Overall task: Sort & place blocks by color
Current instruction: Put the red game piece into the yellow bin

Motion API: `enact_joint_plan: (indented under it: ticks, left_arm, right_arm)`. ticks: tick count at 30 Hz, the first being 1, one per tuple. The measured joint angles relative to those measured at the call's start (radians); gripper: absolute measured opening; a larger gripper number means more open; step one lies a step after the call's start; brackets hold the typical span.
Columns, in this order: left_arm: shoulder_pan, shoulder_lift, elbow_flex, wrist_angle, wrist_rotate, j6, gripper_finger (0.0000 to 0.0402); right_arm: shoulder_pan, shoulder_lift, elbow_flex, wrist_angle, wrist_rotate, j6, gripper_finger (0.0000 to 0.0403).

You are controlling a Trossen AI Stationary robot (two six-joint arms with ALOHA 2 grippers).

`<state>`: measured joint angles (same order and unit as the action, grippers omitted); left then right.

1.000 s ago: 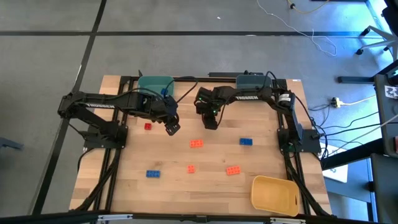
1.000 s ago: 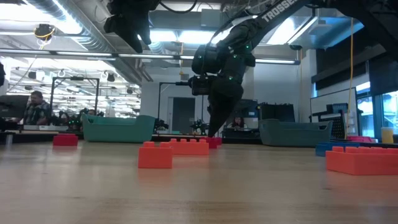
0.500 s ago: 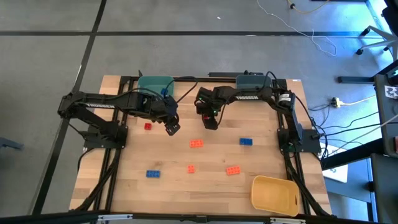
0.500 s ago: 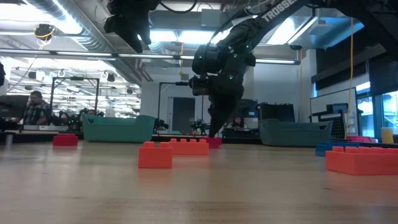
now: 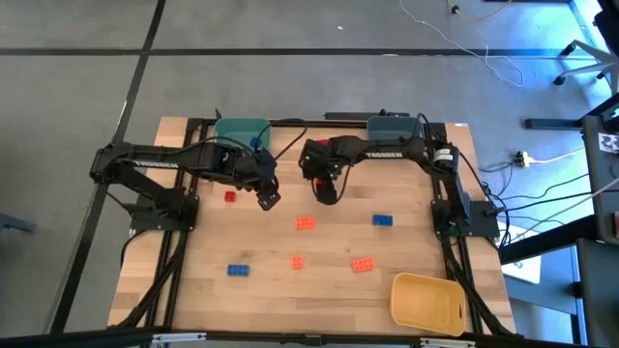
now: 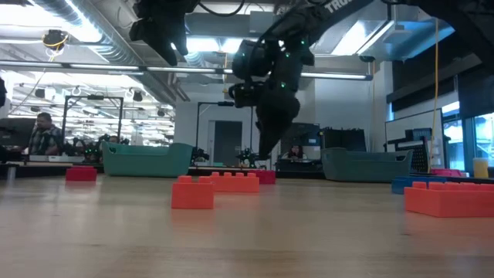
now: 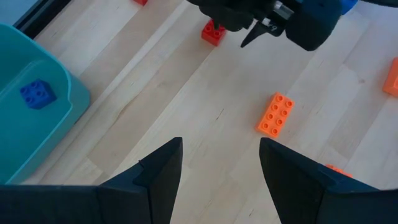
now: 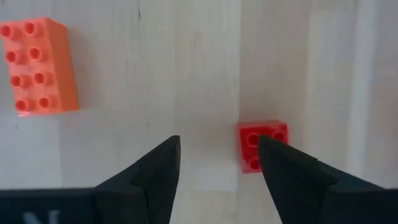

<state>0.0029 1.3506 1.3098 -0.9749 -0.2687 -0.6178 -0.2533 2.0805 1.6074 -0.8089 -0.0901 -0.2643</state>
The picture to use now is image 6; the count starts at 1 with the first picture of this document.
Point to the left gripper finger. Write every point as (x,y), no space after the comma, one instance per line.
(169,50)
(182,40)

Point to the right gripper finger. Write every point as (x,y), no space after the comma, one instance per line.
(278,129)
(264,141)

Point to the red rectangular block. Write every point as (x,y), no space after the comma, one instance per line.
(267,177)

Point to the orange rectangular block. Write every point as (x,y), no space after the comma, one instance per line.
(235,184)
(447,202)

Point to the small orange square block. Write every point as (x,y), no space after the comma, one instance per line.
(192,195)

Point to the blue rectangular block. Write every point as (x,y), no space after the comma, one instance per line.
(401,185)

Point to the small red square block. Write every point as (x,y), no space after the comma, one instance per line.
(81,174)

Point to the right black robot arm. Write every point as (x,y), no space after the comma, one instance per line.
(308,21)

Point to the background black robot arm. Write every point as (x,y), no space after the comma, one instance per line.
(247,157)
(200,155)
(90,150)

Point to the dark screen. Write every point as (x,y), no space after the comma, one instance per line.
(305,135)

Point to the person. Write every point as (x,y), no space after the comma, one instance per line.
(114,139)
(295,151)
(45,135)

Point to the grey door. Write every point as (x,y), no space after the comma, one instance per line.
(227,143)

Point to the black cabinet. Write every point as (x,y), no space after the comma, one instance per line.
(343,139)

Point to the grey ceiling vent box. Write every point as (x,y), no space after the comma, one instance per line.
(256,21)

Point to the dark slate plastic bin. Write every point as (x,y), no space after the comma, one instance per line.
(363,168)

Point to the teal plastic bin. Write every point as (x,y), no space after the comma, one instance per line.
(146,160)

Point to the black perforated rack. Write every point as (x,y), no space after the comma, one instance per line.
(418,154)

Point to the pink tray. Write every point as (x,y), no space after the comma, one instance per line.
(445,172)

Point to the black computer monitor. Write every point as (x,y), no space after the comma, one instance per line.
(15,133)

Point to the yellow cup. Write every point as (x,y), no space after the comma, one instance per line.
(480,168)

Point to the silver ceiling duct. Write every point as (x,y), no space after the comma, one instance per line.
(116,46)

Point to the black gantry frame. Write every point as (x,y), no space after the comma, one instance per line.
(92,97)
(208,103)

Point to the long ceiling light rail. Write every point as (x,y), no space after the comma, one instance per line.
(104,66)

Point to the black table frame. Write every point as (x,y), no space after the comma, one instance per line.
(46,171)

